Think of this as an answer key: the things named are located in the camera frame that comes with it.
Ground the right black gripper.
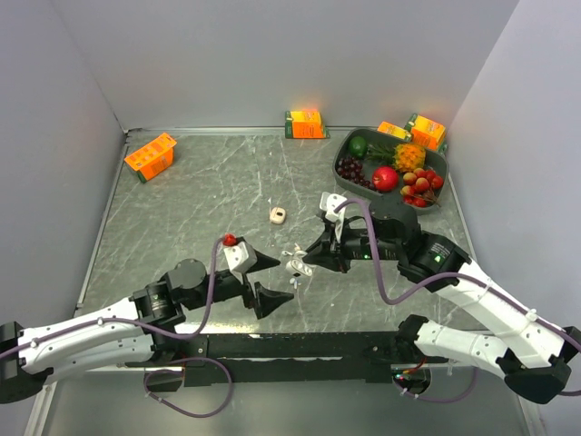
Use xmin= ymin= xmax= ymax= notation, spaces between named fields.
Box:
xmin=302 ymin=216 xmax=402 ymax=273

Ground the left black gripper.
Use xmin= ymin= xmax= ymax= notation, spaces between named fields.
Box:
xmin=184 ymin=249 xmax=293 ymax=316

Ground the white earbud charging case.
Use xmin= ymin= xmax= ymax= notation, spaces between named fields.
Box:
xmin=285 ymin=258 xmax=313 ymax=277

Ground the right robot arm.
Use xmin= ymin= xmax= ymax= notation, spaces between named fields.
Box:
xmin=303 ymin=192 xmax=580 ymax=404

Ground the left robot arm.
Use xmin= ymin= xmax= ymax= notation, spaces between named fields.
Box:
xmin=1 ymin=234 xmax=293 ymax=403

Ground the pink earbud charging case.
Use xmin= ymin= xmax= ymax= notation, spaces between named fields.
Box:
xmin=269 ymin=206 xmax=287 ymax=225

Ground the dark grape bunch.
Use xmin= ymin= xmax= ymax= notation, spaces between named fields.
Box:
xmin=336 ymin=156 xmax=375 ymax=191

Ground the red apple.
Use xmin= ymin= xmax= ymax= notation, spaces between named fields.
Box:
xmin=371 ymin=166 xmax=399 ymax=193

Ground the dark grey fruit tray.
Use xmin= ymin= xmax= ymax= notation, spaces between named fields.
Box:
xmin=331 ymin=127 xmax=448 ymax=214

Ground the green lime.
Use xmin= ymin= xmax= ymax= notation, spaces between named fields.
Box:
xmin=349 ymin=135 xmax=368 ymax=159

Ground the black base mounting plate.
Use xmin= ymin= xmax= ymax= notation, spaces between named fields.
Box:
xmin=141 ymin=332 xmax=426 ymax=387

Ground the red lychee bunch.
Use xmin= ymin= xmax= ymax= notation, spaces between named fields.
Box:
xmin=400 ymin=168 xmax=445 ymax=208

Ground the small pineapple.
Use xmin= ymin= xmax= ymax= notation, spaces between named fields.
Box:
xmin=366 ymin=144 xmax=427 ymax=173

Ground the orange juice carton middle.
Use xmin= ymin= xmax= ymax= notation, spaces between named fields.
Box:
xmin=284 ymin=111 xmax=330 ymax=139

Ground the orange juice carton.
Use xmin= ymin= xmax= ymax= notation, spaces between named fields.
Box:
xmin=124 ymin=133 xmax=177 ymax=183
xmin=284 ymin=111 xmax=330 ymax=139
xmin=404 ymin=114 xmax=448 ymax=154

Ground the orange carton behind tray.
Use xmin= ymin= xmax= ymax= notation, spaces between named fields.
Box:
xmin=377 ymin=121 xmax=412 ymax=143

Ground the orange juice carton right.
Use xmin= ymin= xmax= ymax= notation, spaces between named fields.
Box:
xmin=404 ymin=114 xmax=448 ymax=154

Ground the orange juice carton left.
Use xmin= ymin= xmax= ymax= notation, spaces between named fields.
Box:
xmin=124 ymin=133 xmax=177 ymax=183

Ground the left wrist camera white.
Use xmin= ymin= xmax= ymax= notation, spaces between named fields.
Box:
xmin=222 ymin=233 xmax=257 ymax=274

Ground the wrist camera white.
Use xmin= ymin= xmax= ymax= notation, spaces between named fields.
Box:
xmin=319 ymin=192 xmax=347 ymax=244
xmin=222 ymin=233 xmax=257 ymax=274

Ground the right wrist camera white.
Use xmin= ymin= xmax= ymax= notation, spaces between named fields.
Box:
xmin=319 ymin=192 xmax=347 ymax=244

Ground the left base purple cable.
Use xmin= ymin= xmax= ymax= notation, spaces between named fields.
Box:
xmin=143 ymin=354 xmax=235 ymax=419

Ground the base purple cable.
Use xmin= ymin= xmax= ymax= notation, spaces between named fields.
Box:
xmin=392 ymin=362 xmax=480 ymax=405
xmin=143 ymin=354 xmax=235 ymax=419

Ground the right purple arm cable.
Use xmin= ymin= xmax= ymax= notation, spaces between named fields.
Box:
xmin=333 ymin=198 xmax=581 ymax=396

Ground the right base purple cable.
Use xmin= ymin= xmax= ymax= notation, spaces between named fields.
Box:
xmin=392 ymin=362 xmax=480 ymax=405

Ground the aluminium rail frame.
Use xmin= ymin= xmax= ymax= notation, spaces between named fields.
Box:
xmin=24 ymin=131 xmax=129 ymax=436

